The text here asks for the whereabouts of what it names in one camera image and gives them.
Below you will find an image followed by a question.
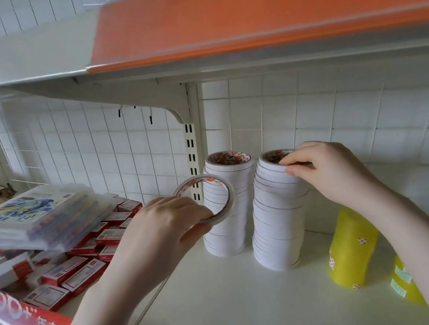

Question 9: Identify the person's right hand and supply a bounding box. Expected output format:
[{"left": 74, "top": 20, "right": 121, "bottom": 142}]
[{"left": 277, "top": 132, "right": 382, "bottom": 219}]

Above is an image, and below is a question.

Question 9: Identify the person's left hand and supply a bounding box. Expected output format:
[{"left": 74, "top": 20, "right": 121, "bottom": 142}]
[{"left": 99, "top": 190, "right": 223, "bottom": 299}]

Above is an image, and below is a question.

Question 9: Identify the white tape roll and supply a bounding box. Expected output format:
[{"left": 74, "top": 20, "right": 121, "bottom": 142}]
[{"left": 171, "top": 170, "right": 239, "bottom": 230}]

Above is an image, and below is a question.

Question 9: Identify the stack of white tapes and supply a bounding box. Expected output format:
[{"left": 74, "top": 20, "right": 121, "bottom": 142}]
[
  {"left": 239, "top": 146, "right": 322, "bottom": 275},
  {"left": 191, "top": 146, "right": 268, "bottom": 260}
]

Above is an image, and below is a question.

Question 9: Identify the person's left forearm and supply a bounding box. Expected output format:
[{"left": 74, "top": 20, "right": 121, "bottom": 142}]
[{"left": 30, "top": 261, "right": 174, "bottom": 325}]

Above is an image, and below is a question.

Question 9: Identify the yellow tape roll pack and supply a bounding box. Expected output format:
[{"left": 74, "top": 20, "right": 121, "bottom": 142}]
[
  {"left": 386, "top": 252, "right": 429, "bottom": 309},
  {"left": 319, "top": 202, "right": 387, "bottom": 294}
]

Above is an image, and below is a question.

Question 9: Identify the pile of red boxes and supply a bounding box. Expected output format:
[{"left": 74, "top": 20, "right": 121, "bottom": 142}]
[{"left": 9, "top": 191, "right": 156, "bottom": 317}]

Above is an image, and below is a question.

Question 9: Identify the stack of clear colourful packets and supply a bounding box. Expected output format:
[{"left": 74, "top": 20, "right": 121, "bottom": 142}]
[{"left": 0, "top": 176, "right": 120, "bottom": 261}]

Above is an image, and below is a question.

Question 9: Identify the red printed shelf strip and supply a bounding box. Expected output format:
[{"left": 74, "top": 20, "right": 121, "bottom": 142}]
[{"left": 0, "top": 266, "right": 75, "bottom": 325}]

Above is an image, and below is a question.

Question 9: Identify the white metal shelf board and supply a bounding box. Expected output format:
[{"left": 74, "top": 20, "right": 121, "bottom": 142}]
[{"left": 0, "top": 0, "right": 429, "bottom": 119}]

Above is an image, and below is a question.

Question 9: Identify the white wire grid panel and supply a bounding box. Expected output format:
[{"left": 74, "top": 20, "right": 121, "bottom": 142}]
[
  {"left": 196, "top": 51, "right": 429, "bottom": 203},
  {"left": 0, "top": 75, "right": 201, "bottom": 229}
]

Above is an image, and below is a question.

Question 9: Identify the white shelf bracket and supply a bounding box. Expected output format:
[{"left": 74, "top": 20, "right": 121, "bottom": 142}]
[{"left": 9, "top": 63, "right": 194, "bottom": 148}]

